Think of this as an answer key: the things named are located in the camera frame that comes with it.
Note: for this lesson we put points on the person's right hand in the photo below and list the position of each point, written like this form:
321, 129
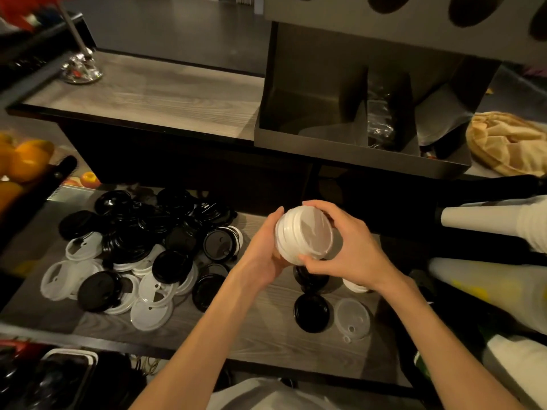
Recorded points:
359, 256

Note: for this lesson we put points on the person's left hand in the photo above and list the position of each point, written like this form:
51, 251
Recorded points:
258, 258

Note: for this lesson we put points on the stack of white lids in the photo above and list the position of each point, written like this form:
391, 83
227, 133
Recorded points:
301, 232

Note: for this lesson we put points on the clear plastic lids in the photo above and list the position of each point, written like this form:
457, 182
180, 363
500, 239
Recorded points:
351, 318

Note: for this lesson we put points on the pile of mixed cup lids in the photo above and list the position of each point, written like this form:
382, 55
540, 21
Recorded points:
128, 243

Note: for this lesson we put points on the dark metal organizer box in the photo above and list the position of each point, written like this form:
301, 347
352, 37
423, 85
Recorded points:
307, 93

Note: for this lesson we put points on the person's left forearm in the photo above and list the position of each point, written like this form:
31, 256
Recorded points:
192, 350

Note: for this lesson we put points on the person's right forearm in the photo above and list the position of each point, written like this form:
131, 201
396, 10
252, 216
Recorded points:
436, 350

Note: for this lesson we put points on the translucent yellow print cup stack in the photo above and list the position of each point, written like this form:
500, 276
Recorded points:
487, 290

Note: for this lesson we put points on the white paper cup stack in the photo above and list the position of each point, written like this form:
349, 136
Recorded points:
495, 219

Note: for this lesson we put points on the green sleeved white cup stack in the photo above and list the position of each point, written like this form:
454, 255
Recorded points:
517, 367

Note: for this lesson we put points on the small red packet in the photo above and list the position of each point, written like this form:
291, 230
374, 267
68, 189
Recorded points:
427, 154

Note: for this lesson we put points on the clear plastic bag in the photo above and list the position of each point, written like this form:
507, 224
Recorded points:
380, 119

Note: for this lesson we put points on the white shirt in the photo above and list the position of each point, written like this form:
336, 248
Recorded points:
256, 397

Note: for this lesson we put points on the grey foil pouch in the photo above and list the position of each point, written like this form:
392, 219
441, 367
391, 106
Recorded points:
444, 115

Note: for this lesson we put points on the tan crumpled paper bundle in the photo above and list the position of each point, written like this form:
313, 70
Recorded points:
508, 142

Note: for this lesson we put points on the pile of oranges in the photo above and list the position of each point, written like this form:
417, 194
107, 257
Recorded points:
23, 162

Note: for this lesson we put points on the chrome flag stand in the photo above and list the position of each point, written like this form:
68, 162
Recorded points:
81, 68

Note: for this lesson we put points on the red flag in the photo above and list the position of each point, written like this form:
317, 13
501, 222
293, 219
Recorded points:
25, 8

